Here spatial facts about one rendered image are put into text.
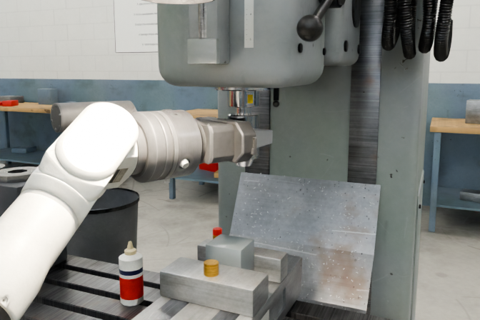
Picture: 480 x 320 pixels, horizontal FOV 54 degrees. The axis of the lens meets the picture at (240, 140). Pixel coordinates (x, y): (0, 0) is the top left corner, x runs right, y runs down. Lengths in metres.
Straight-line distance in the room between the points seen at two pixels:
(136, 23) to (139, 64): 0.49
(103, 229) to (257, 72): 2.03
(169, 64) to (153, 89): 5.16
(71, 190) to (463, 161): 4.58
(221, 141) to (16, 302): 0.31
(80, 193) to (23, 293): 0.10
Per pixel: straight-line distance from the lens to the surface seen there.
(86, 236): 2.55
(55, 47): 6.77
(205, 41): 0.57
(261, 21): 0.58
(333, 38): 0.75
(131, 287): 0.85
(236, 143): 0.62
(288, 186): 1.07
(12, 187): 0.97
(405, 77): 1.01
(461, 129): 4.04
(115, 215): 2.53
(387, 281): 1.10
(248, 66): 0.59
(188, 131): 0.58
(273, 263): 0.76
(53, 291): 0.96
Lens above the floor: 1.33
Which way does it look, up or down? 9 degrees down
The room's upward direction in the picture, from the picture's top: straight up
